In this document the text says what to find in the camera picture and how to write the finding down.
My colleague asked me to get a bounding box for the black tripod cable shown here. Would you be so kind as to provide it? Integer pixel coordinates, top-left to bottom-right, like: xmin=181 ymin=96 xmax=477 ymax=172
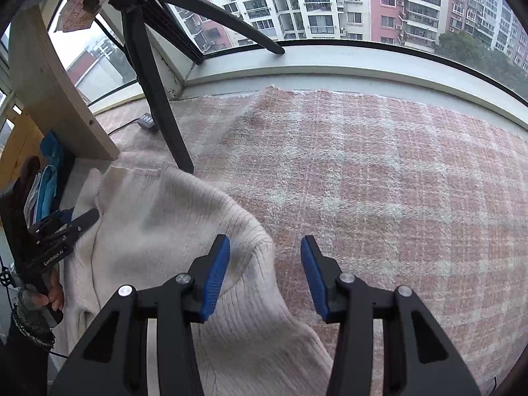
xmin=93 ymin=12 xmax=143 ymax=136

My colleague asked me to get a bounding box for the white window frame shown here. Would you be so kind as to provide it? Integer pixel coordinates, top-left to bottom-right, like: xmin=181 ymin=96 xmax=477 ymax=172
xmin=0 ymin=0 xmax=528 ymax=128

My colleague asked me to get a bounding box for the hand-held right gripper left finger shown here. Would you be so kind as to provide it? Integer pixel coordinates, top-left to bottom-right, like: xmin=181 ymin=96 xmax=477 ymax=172
xmin=49 ymin=234 xmax=231 ymax=396

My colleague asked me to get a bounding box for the beige knit sweater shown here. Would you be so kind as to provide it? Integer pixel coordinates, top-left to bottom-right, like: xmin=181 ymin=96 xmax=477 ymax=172
xmin=62 ymin=161 xmax=335 ymax=396

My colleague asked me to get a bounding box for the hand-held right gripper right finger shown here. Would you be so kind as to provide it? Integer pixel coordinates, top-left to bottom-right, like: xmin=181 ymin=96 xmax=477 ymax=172
xmin=300 ymin=235 xmax=482 ymax=396

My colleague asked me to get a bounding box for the pine slat panel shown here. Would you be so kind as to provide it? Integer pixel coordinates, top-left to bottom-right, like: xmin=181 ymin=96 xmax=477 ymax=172
xmin=0 ymin=109 xmax=44 ymax=190

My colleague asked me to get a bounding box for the pink plaid blanket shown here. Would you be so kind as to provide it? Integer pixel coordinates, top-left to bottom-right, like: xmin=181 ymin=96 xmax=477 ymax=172
xmin=62 ymin=86 xmax=528 ymax=396

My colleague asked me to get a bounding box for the brown garment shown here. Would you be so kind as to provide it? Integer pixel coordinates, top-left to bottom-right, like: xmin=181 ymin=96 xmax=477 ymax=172
xmin=18 ymin=156 xmax=42 ymax=199

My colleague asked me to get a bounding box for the large plywood board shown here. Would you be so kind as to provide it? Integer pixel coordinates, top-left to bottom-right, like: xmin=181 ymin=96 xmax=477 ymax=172
xmin=8 ymin=6 xmax=120 ymax=161

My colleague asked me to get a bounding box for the white garment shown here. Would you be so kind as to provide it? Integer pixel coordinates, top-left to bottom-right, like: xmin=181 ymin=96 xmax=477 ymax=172
xmin=23 ymin=171 xmax=43 ymax=223

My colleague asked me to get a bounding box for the light blue striped garment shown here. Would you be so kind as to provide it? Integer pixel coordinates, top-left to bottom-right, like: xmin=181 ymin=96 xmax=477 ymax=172
xmin=31 ymin=132 xmax=64 ymax=223

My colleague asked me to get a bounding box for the black tripod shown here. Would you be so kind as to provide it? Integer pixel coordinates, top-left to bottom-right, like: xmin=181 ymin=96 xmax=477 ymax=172
xmin=80 ymin=0 xmax=286 ymax=174

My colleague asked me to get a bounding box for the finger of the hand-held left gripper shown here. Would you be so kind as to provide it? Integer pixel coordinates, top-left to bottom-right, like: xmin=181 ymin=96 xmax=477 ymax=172
xmin=33 ymin=208 xmax=101 ymax=248
xmin=28 ymin=210 xmax=75 ymax=232

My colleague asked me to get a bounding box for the person's left hand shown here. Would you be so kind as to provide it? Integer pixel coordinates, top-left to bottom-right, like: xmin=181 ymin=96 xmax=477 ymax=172
xmin=32 ymin=271 xmax=65 ymax=312

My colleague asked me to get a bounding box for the pink paper tag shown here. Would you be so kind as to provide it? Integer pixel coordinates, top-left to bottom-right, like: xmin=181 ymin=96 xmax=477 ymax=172
xmin=53 ymin=0 xmax=97 ymax=34

